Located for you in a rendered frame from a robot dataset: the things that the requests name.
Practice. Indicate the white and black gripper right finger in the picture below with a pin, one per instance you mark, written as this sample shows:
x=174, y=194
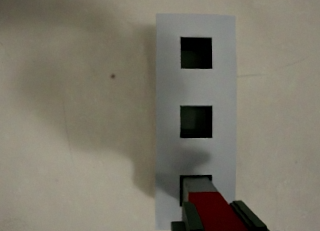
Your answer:
x=247, y=216

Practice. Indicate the grey block with square holes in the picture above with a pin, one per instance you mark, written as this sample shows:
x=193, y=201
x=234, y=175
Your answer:
x=196, y=108

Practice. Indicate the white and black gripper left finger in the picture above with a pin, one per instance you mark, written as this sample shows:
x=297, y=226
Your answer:
x=190, y=219

